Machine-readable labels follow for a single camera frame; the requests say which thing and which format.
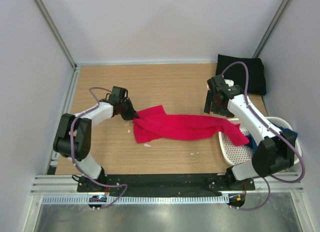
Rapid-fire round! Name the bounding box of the left aluminium corner post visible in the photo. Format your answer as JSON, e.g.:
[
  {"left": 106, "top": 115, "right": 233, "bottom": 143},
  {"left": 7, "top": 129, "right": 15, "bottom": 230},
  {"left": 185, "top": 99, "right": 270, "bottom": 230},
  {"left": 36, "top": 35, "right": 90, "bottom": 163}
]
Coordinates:
[{"left": 33, "top": 0, "right": 77, "bottom": 70}]

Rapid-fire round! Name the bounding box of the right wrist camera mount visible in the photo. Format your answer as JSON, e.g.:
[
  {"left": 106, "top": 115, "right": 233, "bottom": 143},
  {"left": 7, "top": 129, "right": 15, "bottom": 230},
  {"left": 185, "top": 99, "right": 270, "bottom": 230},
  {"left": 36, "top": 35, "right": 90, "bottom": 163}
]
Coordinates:
[{"left": 224, "top": 79, "right": 234, "bottom": 87}]

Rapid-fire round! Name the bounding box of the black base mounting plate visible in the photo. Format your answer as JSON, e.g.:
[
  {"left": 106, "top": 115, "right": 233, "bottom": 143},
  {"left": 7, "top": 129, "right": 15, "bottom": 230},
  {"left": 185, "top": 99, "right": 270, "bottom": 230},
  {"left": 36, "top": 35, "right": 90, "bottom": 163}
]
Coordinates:
[{"left": 76, "top": 173, "right": 256, "bottom": 193}]

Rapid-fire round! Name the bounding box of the blue t shirt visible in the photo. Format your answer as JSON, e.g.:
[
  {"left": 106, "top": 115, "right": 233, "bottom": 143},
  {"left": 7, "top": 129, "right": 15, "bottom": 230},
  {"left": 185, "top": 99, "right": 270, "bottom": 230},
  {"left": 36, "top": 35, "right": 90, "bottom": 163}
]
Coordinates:
[{"left": 245, "top": 127, "right": 298, "bottom": 154}]

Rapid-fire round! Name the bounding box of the white plastic laundry basket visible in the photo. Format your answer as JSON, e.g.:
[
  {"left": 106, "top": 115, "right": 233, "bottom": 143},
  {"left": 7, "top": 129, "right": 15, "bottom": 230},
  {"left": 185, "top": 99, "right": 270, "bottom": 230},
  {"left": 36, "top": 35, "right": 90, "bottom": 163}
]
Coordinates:
[{"left": 218, "top": 116, "right": 302, "bottom": 166}]

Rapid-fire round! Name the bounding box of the right aluminium corner post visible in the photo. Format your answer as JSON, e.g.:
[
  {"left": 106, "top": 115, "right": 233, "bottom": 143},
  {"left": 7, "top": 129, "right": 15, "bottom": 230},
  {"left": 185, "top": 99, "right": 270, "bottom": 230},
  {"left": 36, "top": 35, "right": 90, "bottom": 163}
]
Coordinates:
[{"left": 252, "top": 0, "right": 292, "bottom": 59}]

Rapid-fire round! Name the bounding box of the folded black t shirt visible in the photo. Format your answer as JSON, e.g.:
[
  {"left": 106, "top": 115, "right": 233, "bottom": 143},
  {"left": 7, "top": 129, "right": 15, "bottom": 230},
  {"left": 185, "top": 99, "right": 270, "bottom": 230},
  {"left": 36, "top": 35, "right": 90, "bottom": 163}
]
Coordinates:
[{"left": 216, "top": 54, "right": 267, "bottom": 96}]

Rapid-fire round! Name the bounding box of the aluminium front rail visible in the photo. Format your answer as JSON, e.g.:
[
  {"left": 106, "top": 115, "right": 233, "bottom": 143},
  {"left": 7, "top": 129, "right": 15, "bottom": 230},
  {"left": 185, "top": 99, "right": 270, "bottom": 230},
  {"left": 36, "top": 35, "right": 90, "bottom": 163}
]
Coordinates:
[{"left": 30, "top": 172, "right": 304, "bottom": 195}]

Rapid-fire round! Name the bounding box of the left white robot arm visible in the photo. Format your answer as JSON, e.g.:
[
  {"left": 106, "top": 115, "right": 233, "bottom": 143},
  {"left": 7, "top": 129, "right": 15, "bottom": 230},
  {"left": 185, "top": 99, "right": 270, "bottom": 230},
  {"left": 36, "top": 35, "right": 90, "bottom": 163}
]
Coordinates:
[{"left": 53, "top": 86, "right": 139, "bottom": 192}]

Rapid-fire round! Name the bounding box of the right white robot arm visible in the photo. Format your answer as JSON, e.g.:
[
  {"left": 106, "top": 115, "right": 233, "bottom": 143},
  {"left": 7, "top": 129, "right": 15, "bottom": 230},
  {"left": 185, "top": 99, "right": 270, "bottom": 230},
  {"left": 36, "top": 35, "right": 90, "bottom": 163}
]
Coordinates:
[{"left": 204, "top": 75, "right": 301, "bottom": 190}]

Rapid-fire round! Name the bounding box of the white slotted cable duct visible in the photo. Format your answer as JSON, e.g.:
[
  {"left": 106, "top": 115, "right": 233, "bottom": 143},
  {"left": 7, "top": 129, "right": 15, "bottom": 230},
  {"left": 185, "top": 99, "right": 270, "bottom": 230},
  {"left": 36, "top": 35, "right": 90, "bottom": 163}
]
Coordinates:
[{"left": 41, "top": 194, "right": 229, "bottom": 206}]

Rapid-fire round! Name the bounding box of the red t shirt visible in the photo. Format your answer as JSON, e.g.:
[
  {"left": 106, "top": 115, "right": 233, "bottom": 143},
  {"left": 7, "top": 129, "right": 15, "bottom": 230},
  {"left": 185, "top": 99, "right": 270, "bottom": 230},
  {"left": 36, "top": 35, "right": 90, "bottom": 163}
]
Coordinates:
[{"left": 133, "top": 105, "right": 249, "bottom": 146}]

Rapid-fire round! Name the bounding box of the aluminium corner post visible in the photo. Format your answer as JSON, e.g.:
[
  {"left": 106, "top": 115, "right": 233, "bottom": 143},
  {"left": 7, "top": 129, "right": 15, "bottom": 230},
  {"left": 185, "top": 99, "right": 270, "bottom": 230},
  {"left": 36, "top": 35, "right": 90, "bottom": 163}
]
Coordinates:
[
  {"left": 33, "top": 0, "right": 77, "bottom": 70},
  {"left": 252, "top": 0, "right": 292, "bottom": 59}
]

